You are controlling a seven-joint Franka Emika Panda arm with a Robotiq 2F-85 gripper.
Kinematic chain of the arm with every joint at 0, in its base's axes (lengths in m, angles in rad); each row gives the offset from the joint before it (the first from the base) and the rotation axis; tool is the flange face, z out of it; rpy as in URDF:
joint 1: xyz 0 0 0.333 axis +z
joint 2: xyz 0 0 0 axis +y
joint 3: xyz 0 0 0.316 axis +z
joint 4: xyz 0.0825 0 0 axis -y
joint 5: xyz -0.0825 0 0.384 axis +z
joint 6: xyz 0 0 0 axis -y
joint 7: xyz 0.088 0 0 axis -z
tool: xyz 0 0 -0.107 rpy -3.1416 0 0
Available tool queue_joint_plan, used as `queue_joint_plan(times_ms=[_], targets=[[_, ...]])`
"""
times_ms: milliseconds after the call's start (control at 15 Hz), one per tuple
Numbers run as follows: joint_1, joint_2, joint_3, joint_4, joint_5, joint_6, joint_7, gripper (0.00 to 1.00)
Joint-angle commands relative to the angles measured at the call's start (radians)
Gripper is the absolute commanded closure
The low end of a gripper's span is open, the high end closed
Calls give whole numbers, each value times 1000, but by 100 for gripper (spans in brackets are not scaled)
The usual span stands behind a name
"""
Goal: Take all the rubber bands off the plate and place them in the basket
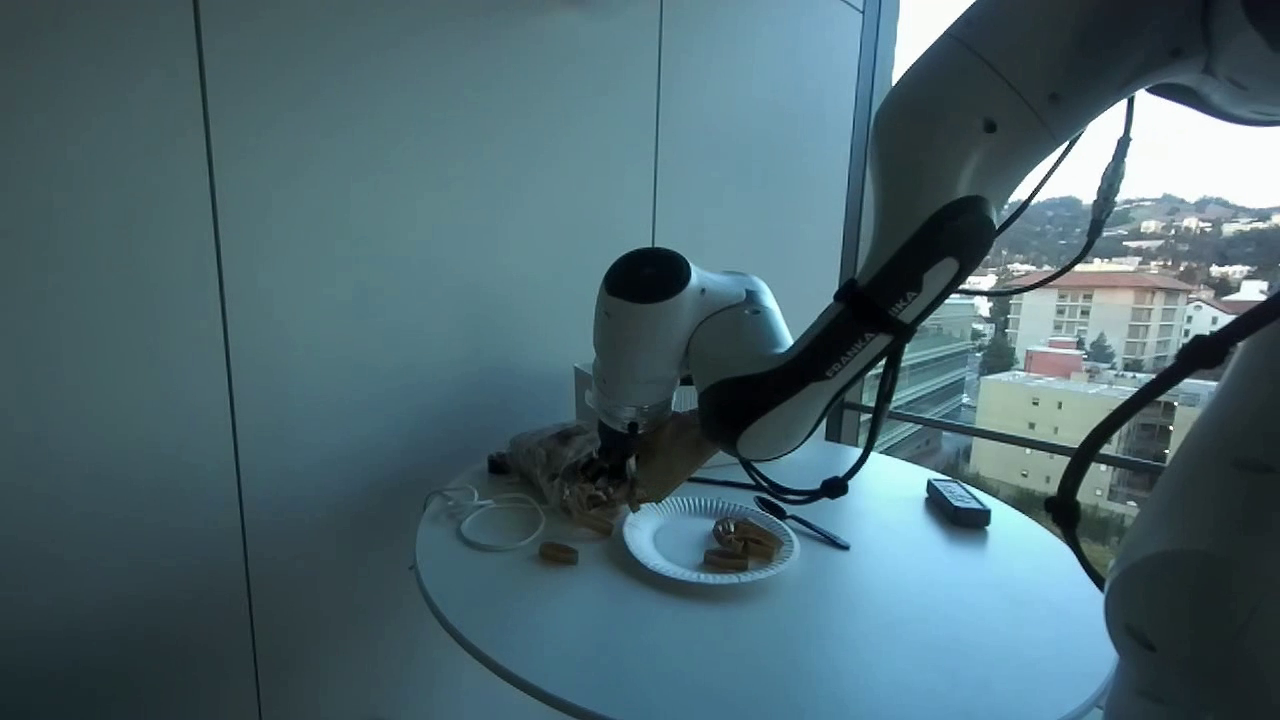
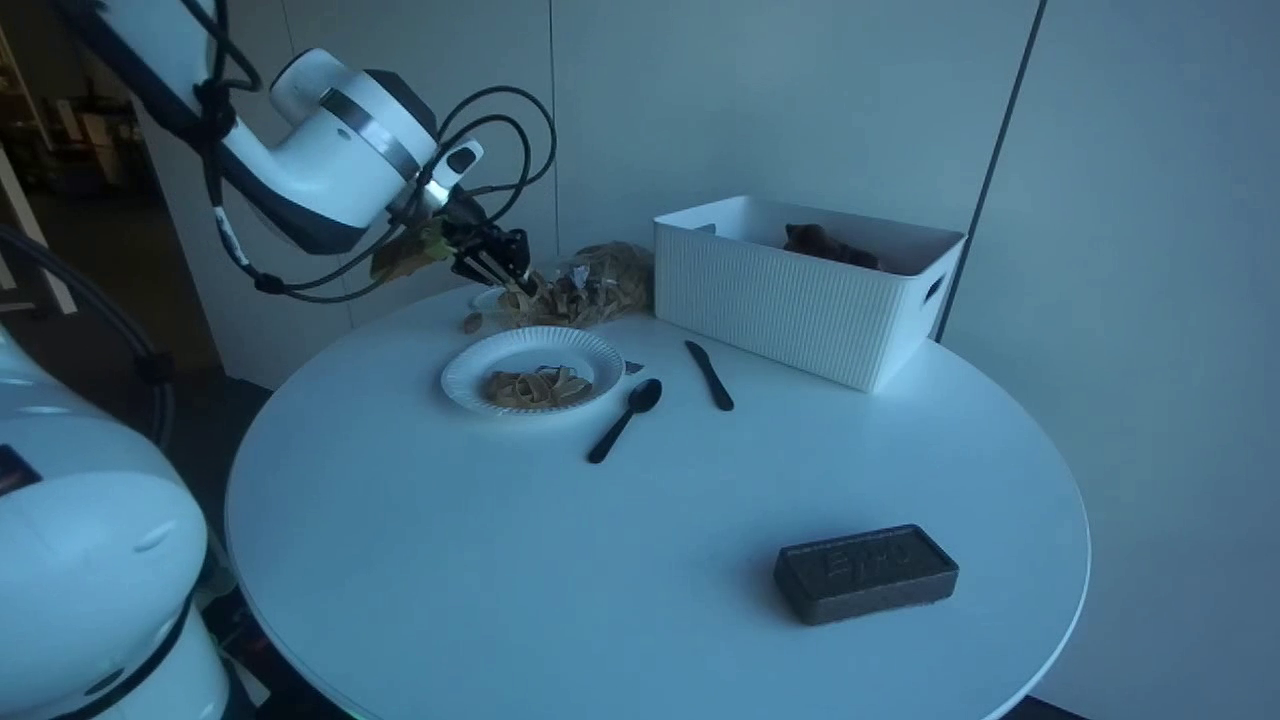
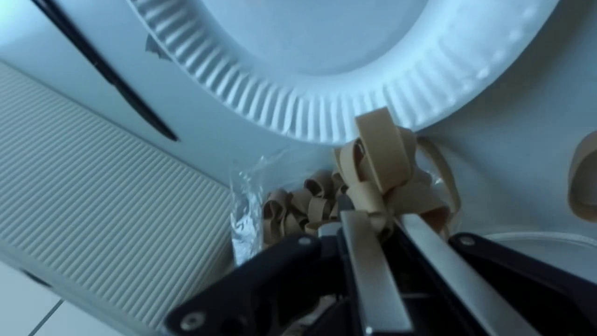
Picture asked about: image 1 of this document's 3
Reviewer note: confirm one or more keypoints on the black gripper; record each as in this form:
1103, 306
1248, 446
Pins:
617, 448

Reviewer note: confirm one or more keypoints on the tan rubber band cluster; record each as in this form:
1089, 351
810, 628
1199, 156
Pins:
741, 541

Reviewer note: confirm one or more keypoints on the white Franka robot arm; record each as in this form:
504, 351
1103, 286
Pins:
665, 325

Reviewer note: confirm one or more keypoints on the clear plastic bag of bands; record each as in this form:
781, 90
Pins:
555, 461

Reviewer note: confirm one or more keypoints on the white paper plate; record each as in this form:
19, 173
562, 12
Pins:
665, 541

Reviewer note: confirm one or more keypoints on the clear glass bowl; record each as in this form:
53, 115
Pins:
466, 524

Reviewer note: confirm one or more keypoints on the black rectangular box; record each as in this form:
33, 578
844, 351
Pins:
957, 502

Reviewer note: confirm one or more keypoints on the window railing bar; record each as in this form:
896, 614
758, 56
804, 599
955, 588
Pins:
1013, 438

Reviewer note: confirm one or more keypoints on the yellow low building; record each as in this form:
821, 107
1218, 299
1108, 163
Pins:
1042, 404

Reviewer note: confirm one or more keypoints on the beige multistorey building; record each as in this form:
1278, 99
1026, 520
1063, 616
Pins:
1105, 313

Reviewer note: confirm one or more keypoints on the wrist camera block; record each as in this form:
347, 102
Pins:
675, 461

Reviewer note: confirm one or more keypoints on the window frame post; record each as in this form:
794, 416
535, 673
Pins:
864, 135

